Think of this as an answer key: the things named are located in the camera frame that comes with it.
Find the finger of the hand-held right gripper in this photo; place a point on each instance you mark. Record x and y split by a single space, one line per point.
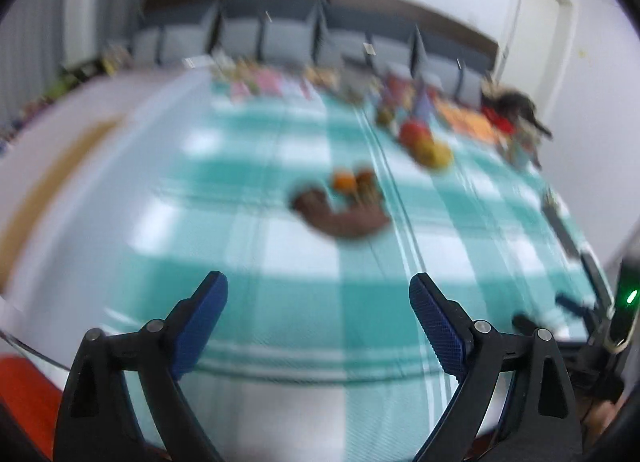
575 304
524 323

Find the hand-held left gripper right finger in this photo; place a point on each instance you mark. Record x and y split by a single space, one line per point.
440 327

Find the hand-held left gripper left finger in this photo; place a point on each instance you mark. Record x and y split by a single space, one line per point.
200 322

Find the dark brown round fruit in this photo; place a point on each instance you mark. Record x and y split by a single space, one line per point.
340 219

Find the orange tangerine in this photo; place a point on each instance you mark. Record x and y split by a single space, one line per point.
345 181

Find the red yellow mango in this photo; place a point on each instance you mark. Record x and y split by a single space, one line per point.
425 142

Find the green white checkered tablecloth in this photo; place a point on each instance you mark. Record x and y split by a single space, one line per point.
225 222

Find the colourful printed box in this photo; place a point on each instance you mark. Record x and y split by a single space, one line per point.
520 152

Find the red seat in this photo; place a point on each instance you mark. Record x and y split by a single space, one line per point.
27 402

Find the red cloth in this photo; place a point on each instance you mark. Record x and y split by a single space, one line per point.
497 121

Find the orange book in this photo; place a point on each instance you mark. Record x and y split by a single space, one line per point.
467 122

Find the dark bag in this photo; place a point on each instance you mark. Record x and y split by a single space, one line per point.
520 104

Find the pink labelled can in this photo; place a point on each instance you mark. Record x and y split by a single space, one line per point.
427 98
398 89

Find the pink snack packet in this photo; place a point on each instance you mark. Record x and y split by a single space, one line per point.
265 83

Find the white door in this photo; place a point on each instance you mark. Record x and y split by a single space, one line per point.
540 27

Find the grey sofa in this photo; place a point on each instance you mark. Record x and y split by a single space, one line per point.
290 37

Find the grey curtain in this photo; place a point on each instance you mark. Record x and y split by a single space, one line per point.
35 27

